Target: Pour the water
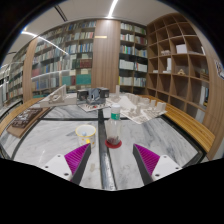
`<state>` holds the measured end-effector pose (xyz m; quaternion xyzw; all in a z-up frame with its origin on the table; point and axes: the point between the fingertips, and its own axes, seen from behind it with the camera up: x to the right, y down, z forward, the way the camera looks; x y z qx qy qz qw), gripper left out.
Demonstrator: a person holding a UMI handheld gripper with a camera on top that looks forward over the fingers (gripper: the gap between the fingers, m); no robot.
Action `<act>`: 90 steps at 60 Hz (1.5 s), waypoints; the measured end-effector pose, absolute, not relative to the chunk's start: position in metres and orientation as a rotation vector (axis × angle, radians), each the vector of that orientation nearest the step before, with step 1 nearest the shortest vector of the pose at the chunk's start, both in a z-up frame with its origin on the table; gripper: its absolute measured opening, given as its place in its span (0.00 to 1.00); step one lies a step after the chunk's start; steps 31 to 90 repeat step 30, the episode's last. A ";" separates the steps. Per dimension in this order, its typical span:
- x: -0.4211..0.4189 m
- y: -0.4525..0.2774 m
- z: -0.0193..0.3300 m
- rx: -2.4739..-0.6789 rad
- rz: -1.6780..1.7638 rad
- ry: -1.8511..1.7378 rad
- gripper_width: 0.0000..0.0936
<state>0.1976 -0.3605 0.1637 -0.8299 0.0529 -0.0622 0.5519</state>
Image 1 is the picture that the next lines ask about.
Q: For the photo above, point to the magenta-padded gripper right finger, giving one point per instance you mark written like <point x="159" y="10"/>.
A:
<point x="146" y="159"/>

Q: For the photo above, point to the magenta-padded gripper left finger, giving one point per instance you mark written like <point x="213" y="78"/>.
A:
<point x="78" y="159"/>

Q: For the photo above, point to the clear plastic bottle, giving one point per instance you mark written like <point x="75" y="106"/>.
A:
<point x="114" y="128"/>

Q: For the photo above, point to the flat round red coaster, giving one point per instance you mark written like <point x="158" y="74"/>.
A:
<point x="107" y="145"/>

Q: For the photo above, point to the curved wooden slatted bench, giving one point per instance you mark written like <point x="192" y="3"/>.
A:
<point x="193" y="126"/>

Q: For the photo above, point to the dark grey building model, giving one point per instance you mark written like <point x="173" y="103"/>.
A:
<point x="93" y="96"/>

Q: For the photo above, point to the white building model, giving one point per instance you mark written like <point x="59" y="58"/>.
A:
<point x="58" y="97"/>

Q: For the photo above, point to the brown architectural model board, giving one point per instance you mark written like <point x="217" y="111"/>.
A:
<point x="25" y="120"/>

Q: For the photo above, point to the long wooden slatted bench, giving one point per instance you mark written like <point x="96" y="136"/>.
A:
<point x="15" y="111"/>

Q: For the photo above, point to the wooden cubby shelf unit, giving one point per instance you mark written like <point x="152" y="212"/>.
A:
<point x="180" y="73"/>

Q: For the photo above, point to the ceiling light strips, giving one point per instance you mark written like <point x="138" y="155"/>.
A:
<point x="112" y="8"/>

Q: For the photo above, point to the tall bookshelf wall with books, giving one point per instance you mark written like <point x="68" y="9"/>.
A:
<point x="66" y="56"/>

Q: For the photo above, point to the white wall poster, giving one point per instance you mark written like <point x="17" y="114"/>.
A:
<point x="220" y="69"/>

